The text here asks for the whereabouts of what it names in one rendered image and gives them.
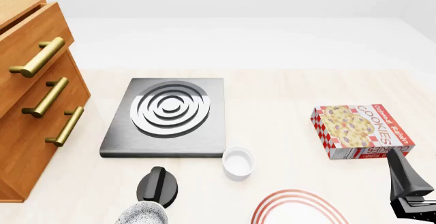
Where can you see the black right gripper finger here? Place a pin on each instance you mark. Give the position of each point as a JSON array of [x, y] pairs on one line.
[[403, 176]]

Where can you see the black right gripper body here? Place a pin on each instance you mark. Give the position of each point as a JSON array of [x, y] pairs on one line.
[[413, 210]]

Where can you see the white plate with red rings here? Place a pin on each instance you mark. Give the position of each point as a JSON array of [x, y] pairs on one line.
[[299, 211]]

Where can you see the flat grey stove plate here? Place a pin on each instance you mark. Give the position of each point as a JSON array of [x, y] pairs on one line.
[[163, 142]]

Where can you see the grey patterned bowl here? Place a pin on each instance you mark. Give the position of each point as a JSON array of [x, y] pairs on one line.
[[144, 213]]

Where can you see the wooden cabinet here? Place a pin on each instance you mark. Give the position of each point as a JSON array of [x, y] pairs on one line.
[[20, 173]]

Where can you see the cookies box red and white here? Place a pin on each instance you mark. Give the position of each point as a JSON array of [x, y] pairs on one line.
[[361, 129]]

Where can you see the small white ramekin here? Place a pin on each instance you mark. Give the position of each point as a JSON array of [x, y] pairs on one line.
[[238, 164]]

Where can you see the round black stove knob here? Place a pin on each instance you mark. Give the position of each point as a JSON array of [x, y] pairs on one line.
[[157, 187]]

